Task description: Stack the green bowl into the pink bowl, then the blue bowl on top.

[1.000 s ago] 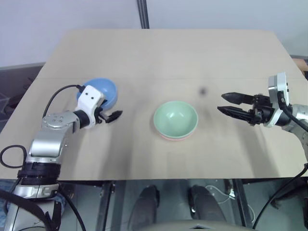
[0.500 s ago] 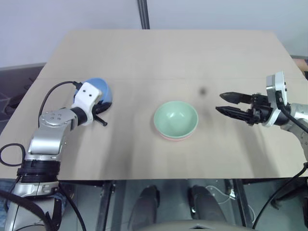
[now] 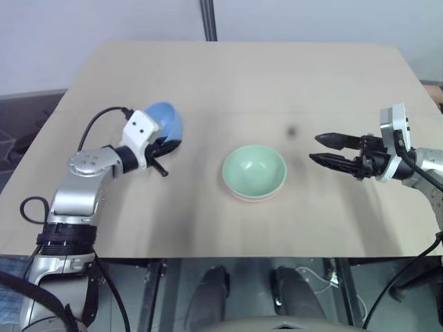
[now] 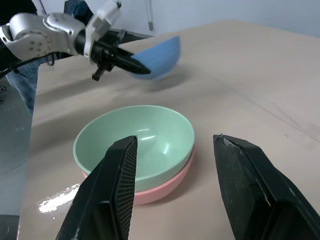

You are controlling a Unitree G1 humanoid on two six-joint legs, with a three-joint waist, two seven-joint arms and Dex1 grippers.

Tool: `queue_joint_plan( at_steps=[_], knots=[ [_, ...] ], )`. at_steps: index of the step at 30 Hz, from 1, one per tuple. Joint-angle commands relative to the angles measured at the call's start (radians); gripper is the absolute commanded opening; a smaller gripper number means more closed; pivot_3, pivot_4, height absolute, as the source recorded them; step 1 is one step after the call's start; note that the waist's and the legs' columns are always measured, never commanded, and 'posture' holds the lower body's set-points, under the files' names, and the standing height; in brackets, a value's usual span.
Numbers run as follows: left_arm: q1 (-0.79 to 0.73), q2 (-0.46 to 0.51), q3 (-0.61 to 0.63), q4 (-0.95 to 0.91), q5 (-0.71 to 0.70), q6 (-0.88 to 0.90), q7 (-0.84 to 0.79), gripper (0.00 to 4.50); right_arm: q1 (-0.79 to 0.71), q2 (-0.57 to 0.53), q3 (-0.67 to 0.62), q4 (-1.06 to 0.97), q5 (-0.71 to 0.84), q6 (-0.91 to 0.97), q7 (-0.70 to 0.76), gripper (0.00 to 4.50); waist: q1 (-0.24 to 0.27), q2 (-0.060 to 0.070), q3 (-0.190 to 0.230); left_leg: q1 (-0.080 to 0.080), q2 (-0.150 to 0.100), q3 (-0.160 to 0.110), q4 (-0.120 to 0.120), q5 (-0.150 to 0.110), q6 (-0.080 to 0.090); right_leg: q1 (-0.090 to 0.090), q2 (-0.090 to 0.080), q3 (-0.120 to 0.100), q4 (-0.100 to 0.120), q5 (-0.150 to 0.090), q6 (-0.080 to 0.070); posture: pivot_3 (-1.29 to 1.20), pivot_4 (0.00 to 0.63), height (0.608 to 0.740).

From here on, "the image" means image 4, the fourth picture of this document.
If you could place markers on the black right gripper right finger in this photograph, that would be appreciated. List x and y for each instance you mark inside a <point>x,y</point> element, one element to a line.
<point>250,190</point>

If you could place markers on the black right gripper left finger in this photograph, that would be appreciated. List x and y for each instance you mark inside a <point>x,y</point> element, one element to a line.
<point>105,190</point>

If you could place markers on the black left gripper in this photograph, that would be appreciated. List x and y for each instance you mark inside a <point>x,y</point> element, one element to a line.
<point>105,53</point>

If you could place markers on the blue bowl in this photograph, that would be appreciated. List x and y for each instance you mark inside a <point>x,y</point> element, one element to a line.
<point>162,55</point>

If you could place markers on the green bowl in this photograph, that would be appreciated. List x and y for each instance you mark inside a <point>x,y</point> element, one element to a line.
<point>140,125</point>

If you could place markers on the pink bowl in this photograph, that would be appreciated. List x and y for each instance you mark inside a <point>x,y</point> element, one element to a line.
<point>161,191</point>

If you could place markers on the white pole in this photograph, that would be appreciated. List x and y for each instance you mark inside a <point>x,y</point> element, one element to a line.
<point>150,15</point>

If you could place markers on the person in blue jeans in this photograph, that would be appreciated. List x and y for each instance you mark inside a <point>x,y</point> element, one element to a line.
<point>25,82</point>

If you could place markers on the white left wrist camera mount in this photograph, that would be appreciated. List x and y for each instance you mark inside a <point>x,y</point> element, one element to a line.
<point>100,20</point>

